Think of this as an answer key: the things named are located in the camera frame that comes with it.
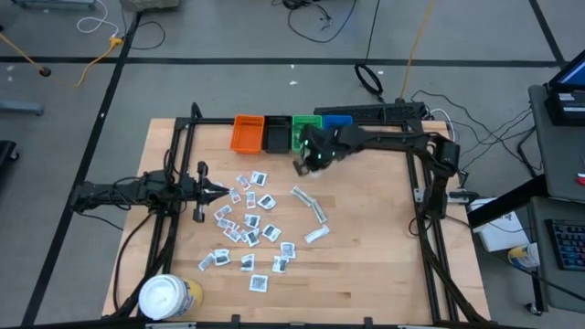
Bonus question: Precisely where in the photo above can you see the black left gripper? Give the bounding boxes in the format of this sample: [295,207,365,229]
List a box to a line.
[182,160,231,224]

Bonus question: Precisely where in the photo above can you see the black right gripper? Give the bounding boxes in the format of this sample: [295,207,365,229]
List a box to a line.
[292,127,365,177]

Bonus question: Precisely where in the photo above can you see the green-striped white packet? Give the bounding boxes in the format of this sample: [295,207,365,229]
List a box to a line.
[311,199,329,225]
[290,186,315,207]

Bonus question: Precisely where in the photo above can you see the black plastic basket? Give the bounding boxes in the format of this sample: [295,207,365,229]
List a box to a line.
[261,114,293,154]

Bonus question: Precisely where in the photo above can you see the green plastic basket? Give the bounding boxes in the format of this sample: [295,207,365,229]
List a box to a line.
[291,114,324,154]

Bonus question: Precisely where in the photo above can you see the blue plastic basket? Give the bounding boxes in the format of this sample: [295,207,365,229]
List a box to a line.
[323,114,354,132]

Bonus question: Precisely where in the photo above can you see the orange plastic basket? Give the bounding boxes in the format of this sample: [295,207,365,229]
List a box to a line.
[229,114,266,155]

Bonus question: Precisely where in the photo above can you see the black power strip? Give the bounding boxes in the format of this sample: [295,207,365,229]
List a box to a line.
[313,101,427,123]

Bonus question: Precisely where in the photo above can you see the white-lidded yellow wipes canister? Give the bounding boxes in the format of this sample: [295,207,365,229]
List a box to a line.
[138,273,205,321]

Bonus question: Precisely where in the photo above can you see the white cardboard box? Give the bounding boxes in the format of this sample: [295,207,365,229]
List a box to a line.
[466,196,531,253]

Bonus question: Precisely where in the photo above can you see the black desk support bar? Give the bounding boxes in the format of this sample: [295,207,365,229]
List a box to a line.
[465,173,549,229]

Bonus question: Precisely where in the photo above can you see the grey metal base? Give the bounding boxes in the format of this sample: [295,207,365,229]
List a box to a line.
[0,100,45,116]

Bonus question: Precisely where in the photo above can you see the yellow white bottle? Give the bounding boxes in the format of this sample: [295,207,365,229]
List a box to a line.
[506,241,541,270]

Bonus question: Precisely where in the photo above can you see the grey side desk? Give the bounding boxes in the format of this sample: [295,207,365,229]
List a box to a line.
[527,84,585,202]

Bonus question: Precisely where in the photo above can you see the black laptop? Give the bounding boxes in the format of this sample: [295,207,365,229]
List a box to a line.
[543,61,585,128]

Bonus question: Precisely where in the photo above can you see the black keyboard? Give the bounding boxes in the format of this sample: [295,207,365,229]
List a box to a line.
[544,218,585,271]

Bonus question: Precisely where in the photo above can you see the grey keyboard desk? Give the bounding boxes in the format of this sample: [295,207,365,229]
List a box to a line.
[527,196,585,315]

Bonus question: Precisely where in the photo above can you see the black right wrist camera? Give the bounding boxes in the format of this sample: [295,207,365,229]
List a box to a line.
[297,125,321,156]

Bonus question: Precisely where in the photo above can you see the black hanging cable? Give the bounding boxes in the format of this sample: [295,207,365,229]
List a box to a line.
[354,0,385,98]

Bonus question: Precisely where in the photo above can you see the black floor cable bundle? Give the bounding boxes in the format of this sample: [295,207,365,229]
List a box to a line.
[272,0,358,45]

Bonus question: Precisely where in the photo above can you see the yellow hanging cable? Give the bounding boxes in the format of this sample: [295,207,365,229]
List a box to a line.
[400,0,435,100]

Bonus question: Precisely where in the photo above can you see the yellow floor extension cable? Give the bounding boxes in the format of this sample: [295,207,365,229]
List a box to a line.
[0,31,124,89]

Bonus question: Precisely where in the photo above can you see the white floor cable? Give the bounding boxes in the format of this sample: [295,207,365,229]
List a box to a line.
[76,0,121,38]

